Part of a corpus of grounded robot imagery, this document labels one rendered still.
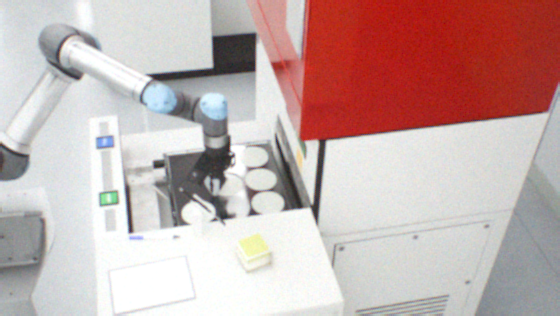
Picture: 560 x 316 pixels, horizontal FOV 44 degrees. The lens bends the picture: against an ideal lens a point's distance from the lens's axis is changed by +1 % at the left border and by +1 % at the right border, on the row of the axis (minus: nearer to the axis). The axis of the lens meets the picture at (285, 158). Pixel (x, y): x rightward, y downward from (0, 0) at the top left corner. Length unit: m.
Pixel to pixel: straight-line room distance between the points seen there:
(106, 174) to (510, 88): 1.21
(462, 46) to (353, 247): 0.76
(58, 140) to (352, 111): 2.31
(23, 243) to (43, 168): 1.64
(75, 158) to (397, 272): 1.95
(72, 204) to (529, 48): 2.31
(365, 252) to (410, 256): 0.18
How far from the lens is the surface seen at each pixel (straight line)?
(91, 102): 4.11
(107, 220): 2.06
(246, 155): 2.31
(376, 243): 2.27
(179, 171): 2.26
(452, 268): 2.52
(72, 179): 3.63
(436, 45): 1.82
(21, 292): 2.12
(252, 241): 1.86
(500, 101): 2.03
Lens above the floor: 2.43
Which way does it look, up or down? 42 degrees down
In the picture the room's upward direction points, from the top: 3 degrees clockwise
